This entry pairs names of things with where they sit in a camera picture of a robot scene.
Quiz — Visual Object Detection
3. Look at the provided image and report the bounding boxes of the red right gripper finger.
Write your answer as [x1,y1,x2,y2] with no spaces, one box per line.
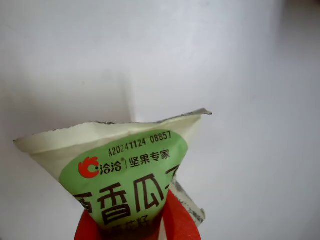
[159,189,202,240]

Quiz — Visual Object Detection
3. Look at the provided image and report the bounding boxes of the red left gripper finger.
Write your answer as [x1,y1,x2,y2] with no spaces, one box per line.
[74,210,106,240]

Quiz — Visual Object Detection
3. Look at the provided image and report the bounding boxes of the green white snack bag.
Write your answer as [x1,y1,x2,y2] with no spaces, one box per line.
[12,107,214,240]

